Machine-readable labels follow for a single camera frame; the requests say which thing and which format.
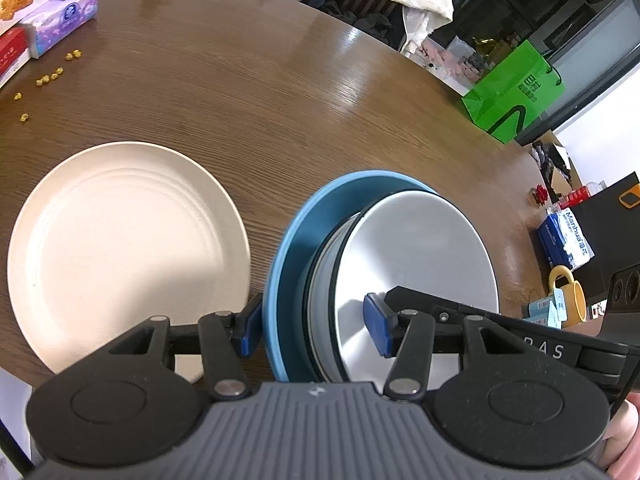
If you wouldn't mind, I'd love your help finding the white bowl black rim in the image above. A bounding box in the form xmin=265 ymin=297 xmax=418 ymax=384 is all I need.
xmin=296 ymin=214 xmax=358 ymax=382

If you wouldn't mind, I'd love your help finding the blue bowl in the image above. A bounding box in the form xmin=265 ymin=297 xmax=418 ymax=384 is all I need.
xmin=262 ymin=169 xmax=431 ymax=382

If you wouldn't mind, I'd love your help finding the large cream plate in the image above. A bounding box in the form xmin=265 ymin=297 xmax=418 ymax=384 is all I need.
xmin=6 ymin=142 xmax=250 ymax=373

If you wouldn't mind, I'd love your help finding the right hand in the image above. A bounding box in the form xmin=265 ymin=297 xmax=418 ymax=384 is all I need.
xmin=599 ymin=392 xmax=640 ymax=480

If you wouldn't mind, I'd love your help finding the yellow mug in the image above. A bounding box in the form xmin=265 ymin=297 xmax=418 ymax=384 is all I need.
xmin=548 ymin=266 xmax=587 ymax=327

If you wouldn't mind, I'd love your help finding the blue white tissue pack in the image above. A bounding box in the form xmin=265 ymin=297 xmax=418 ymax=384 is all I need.
xmin=537 ymin=208 xmax=594 ymax=271

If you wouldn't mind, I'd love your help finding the black paper bag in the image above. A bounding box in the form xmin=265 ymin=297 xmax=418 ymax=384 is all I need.
xmin=572 ymin=172 xmax=640 ymax=306

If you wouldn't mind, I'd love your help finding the green paper bag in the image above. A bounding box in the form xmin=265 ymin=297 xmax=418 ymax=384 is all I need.
xmin=462 ymin=40 xmax=565 ymax=144

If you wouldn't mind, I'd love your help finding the white plush toy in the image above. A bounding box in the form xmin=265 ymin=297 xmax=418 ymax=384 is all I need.
xmin=407 ymin=46 xmax=450 ymax=79

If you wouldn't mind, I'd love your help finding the black garment on seat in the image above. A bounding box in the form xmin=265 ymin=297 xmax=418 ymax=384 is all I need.
xmin=320 ymin=2 xmax=405 ymax=51

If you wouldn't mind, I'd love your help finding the red box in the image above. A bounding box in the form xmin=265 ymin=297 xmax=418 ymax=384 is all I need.
xmin=0 ymin=27 xmax=30 ymax=87

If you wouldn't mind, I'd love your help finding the purple tissue pack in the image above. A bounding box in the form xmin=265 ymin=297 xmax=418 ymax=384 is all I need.
xmin=20 ymin=0 xmax=99 ymax=58

